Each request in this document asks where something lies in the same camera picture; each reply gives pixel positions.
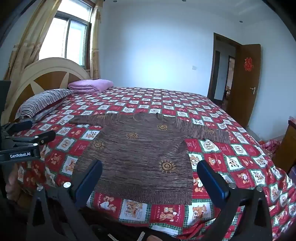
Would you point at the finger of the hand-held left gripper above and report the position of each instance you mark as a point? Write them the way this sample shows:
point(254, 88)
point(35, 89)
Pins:
point(39, 138)
point(20, 125)

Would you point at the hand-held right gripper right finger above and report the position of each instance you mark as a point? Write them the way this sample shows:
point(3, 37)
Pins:
point(211, 183)

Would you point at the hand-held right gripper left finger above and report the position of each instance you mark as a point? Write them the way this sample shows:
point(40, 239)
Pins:
point(89, 183)

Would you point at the brown knit sweater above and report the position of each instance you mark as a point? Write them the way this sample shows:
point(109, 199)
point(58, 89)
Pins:
point(138, 157)

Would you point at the person's left hand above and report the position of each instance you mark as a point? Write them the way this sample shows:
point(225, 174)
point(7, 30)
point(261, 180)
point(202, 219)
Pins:
point(12, 183)

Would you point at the striped pillow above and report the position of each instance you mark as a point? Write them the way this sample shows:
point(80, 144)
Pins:
point(41, 102)

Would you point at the cream and wood headboard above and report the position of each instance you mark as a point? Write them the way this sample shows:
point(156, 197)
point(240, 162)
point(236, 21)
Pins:
point(46, 78)

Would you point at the red checkered printed bedspread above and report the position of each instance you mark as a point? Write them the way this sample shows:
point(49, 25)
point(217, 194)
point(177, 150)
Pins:
point(208, 129)

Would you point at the folded pink blanket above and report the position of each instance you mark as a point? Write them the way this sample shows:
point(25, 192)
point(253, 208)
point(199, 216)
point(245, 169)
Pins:
point(91, 85)

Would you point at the wooden cabinet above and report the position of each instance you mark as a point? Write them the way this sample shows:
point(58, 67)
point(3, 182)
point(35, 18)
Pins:
point(286, 148)

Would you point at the yellow patterned curtain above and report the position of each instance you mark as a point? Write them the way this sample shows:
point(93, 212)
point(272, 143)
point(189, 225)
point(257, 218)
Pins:
point(95, 46)
point(30, 39)

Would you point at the brown wooden door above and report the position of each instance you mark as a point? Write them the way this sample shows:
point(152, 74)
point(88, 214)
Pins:
point(246, 92)

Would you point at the red paper door decoration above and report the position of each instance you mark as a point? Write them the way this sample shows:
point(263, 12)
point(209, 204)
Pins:
point(247, 64)

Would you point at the dark wooden door frame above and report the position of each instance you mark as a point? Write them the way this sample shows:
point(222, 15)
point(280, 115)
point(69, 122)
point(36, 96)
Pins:
point(211, 69)

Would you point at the white wall switch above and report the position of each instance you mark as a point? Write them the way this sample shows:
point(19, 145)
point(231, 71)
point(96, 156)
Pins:
point(194, 68)

